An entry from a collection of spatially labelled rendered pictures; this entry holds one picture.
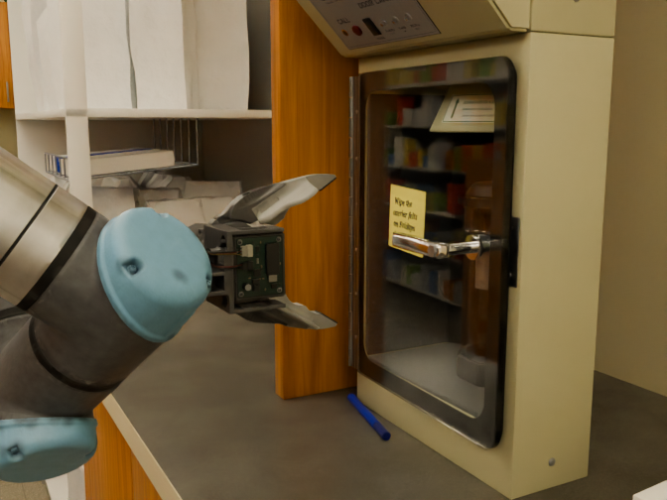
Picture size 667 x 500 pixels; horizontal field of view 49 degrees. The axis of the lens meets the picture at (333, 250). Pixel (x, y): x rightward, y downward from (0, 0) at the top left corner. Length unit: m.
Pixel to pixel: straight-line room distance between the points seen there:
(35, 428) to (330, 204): 0.61
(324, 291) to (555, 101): 0.45
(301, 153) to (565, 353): 0.44
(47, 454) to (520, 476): 0.48
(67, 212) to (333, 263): 0.64
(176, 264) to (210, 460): 0.48
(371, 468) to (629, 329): 0.53
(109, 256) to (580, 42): 0.51
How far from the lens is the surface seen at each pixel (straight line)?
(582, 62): 0.79
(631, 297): 1.23
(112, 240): 0.45
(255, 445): 0.93
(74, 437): 0.54
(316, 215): 1.03
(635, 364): 1.25
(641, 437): 1.03
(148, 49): 1.91
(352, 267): 1.00
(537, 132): 0.75
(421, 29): 0.81
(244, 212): 0.69
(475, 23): 0.75
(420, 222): 0.85
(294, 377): 1.07
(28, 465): 0.56
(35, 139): 2.80
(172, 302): 0.44
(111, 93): 1.98
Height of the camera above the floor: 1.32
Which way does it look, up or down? 10 degrees down
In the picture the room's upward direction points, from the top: straight up
